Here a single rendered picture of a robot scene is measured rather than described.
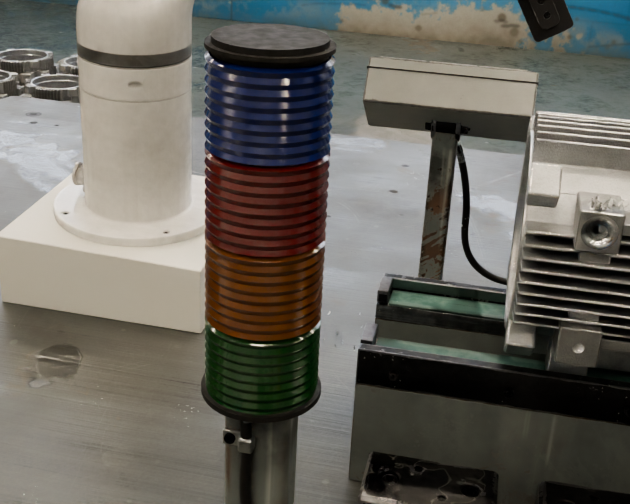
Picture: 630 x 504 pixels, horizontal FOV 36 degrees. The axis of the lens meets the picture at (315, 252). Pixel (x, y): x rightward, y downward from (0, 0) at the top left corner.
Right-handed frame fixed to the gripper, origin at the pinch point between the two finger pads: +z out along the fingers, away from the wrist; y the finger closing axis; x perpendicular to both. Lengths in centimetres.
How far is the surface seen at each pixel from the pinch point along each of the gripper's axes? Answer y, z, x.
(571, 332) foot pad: 15.6, 19.1, -6.7
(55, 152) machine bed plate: -59, -2, -76
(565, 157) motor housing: 9.8, 8.7, -2.5
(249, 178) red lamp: 38.3, -5.2, -14.3
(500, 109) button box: -15.7, 9.7, -7.5
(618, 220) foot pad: 15.9, 12.3, -0.7
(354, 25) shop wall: -547, 50, -115
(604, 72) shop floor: -492, 130, 15
